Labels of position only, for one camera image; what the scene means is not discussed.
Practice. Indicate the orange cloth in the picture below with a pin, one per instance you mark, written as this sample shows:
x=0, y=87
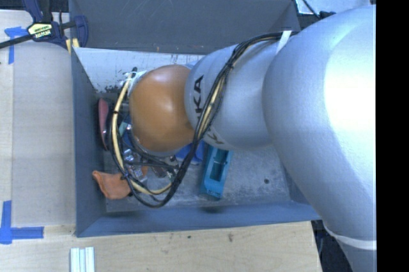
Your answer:
x=112, y=184

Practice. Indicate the pink flat oval object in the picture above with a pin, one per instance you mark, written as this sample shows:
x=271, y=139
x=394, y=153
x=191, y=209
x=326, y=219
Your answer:
x=103, y=117

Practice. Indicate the light blue plastic box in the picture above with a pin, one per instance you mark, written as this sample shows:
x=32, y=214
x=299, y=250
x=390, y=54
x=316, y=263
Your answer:
x=214, y=175

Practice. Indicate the pale wood flat board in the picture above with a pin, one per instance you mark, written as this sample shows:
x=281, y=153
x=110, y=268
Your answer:
x=43, y=136

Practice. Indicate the grey metal bin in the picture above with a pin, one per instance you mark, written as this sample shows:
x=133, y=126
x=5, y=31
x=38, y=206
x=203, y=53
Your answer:
x=179, y=21

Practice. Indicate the black cylinder on white bracket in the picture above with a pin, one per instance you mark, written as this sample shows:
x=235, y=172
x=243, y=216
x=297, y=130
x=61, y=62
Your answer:
x=134, y=75

